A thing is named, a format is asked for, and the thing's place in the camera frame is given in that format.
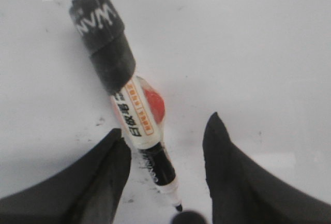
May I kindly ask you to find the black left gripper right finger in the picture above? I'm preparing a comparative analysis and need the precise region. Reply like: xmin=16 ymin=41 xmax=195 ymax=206
xmin=203 ymin=112 xmax=330 ymax=223

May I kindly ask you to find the white whiteboard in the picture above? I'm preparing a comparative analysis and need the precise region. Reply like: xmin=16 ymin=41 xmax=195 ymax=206
xmin=1 ymin=0 xmax=330 ymax=222

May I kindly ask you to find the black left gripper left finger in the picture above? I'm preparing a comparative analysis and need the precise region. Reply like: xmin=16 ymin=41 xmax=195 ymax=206
xmin=1 ymin=128 xmax=131 ymax=223

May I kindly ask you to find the black white whiteboard marker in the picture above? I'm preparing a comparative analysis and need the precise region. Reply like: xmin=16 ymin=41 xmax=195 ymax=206
xmin=69 ymin=0 xmax=183 ymax=212

